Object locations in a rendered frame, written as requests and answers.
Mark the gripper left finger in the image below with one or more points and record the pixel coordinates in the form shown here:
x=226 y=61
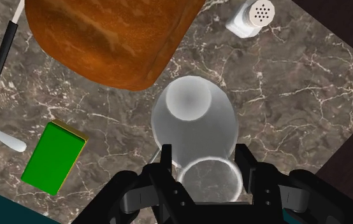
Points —
x=167 y=189

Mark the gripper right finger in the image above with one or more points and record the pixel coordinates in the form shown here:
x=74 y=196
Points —
x=258 y=183

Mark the clear drinking glass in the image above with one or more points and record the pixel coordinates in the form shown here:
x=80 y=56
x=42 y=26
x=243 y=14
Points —
x=195 y=136

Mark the green box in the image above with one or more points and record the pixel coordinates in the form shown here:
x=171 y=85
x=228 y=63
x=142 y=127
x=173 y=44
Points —
x=53 y=158

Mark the brown bread loaf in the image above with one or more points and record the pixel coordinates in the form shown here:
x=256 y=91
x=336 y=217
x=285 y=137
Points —
x=108 y=37

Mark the white salt shaker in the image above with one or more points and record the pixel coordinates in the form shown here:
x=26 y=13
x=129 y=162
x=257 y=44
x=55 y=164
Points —
x=249 y=18

